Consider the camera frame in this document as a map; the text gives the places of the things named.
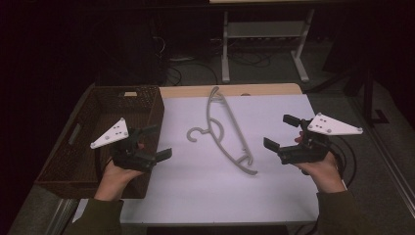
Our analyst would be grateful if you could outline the white table mat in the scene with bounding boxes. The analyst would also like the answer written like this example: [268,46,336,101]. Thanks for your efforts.
[71,93,321,225]

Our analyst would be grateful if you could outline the person's right hand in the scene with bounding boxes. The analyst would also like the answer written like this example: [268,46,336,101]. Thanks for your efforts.
[293,151,347,195]

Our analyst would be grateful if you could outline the black metal stand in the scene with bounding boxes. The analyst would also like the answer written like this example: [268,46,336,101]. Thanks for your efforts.
[302,64,391,125]

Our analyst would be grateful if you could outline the grey plastic clothes hanger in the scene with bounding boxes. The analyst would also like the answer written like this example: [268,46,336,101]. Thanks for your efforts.
[186,85,259,176]

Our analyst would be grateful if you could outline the black floor cables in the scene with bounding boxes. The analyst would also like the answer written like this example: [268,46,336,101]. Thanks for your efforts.
[153,34,272,87]

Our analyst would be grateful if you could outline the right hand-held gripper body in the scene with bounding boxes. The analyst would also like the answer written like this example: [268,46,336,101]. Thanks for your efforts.
[278,113,364,165]

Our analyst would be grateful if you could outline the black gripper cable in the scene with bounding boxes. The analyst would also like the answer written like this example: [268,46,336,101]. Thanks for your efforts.
[328,134,358,189]

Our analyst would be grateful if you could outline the white metal table frame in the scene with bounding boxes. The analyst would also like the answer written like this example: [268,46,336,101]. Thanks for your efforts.
[220,9,316,84]

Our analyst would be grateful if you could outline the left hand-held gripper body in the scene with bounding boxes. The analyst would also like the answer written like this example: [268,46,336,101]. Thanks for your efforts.
[90,117,158,173]

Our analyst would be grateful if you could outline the person's left hand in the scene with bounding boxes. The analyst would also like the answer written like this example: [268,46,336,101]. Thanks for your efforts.
[94,159,145,202]

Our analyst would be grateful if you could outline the brown woven basket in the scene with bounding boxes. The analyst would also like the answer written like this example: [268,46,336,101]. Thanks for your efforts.
[33,83,166,201]

